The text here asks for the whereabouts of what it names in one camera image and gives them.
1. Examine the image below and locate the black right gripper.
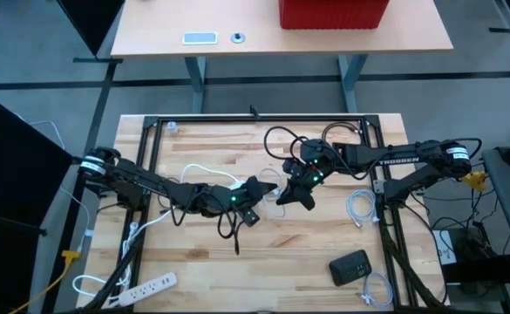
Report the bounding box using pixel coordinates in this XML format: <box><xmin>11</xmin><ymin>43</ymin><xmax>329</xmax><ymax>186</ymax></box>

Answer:
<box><xmin>275</xmin><ymin>167</ymin><xmax>325</xmax><ymax>211</ymax></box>

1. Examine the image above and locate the black aluminium table frame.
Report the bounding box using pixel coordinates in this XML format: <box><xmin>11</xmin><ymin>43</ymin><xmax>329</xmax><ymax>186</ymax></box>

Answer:
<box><xmin>121</xmin><ymin>113</ymin><xmax>419</xmax><ymax>313</ymax></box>

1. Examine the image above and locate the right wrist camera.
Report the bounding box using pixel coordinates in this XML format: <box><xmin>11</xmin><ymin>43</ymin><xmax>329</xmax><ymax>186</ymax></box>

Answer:
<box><xmin>282</xmin><ymin>159</ymin><xmax>303</xmax><ymax>179</ymax></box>

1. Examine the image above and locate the black cable bundle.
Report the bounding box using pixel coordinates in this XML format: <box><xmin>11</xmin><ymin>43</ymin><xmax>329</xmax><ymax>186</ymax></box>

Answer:
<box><xmin>378</xmin><ymin>204</ymin><xmax>450</xmax><ymax>311</ymax></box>
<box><xmin>78</xmin><ymin>208</ymin><xmax>145</xmax><ymax>313</ymax></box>

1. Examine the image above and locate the black control box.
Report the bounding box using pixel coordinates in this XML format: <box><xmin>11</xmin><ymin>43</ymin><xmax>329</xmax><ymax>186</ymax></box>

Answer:
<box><xmin>432</xmin><ymin>226</ymin><xmax>510</xmax><ymax>284</ymax></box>

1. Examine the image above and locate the red storage bin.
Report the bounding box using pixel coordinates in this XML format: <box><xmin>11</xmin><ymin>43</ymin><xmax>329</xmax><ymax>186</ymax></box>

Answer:
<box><xmin>279</xmin><ymin>0</ymin><xmax>391</xmax><ymax>31</ymax></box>

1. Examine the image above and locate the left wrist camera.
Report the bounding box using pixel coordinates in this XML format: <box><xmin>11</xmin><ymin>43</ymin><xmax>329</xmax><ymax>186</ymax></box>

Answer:
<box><xmin>235</xmin><ymin>208</ymin><xmax>261</xmax><ymax>229</ymax></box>

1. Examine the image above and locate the light wood desk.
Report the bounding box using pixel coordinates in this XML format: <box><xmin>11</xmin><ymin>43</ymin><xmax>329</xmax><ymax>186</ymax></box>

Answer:
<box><xmin>110</xmin><ymin>0</ymin><xmax>455</xmax><ymax>114</ymax></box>

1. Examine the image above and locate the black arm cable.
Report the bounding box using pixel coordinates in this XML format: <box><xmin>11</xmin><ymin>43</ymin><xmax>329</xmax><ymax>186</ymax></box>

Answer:
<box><xmin>169</xmin><ymin>191</ymin><xmax>241</xmax><ymax>256</ymax></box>
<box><xmin>262</xmin><ymin>125</ymin><xmax>483</xmax><ymax>181</ymax></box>

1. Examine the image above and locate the white long power strip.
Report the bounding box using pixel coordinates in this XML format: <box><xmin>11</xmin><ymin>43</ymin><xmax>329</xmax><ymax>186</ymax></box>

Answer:
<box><xmin>117</xmin><ymin>271</ymin><xmax>179</xmax><ymax>307</ymax></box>

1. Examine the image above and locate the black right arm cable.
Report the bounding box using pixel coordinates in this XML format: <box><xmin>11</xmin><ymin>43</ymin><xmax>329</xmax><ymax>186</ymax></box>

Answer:
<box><xmin>262</xmin><ymin>125</ymin><xmax>483</xmax><ymax>181</ymax></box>

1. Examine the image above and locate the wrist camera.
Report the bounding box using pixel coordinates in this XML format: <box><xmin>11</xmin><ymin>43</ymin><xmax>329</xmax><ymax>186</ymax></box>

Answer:
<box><xmin>235</xmin><ymin>208</ymin><xmax>261</xmax><ymax>229</ymax></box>
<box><xmin>282</xmin><ymin>159</ymin><xmax>303</xmax><ymax>179</ymax></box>

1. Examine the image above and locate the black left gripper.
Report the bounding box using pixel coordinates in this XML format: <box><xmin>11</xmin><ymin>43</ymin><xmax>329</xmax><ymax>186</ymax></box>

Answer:
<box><xmin>223</xmin><ymin>177</ymin><xmax>278</xmax><ymax>215</ymax></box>

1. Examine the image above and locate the white labelled box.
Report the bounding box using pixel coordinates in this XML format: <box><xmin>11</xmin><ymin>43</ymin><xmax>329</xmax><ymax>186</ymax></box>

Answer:
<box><xmin>432</xmin><ymin>229</ymin><xmax>459</xmax><ymax>266</ymax></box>

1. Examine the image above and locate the white long strip cord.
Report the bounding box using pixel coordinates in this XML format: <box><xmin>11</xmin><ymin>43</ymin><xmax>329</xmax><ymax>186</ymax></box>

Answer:
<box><xmin>71</xmin><ymin>243</ymin><xmax>132</xmax><ymax>306</ymax></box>

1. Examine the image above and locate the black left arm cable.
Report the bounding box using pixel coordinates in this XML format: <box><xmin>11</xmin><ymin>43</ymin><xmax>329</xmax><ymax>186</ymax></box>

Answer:
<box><xmin>169</xmin><ymin>191</ymin><xmax>241</xmax><ymax>256</ymax></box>

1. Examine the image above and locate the thin white floor cable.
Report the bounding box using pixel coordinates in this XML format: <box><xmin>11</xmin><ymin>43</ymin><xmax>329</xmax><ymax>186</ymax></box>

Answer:
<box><xmin>17</xmin><ymin>113</ymin><xmax>67</xmax><ymax>150</ymax></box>
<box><xmin>58</xmin><ymin>186</ymin><xmax>95</xmax><ymax>254</ymax></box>

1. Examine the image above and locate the black charging hub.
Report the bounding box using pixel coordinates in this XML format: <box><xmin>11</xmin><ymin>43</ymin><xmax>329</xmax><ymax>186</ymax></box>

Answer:
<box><xmin>328</xmin><ymin>249</ymin><xmax>373</xmax><ymax>288</ymax></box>

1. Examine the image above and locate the yellow cable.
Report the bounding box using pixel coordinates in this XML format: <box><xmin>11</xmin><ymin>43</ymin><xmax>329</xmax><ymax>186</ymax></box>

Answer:
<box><xmin>9</xmin><ymin>249</ymin><xmax>82</xmax><ymax>314</ymax></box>

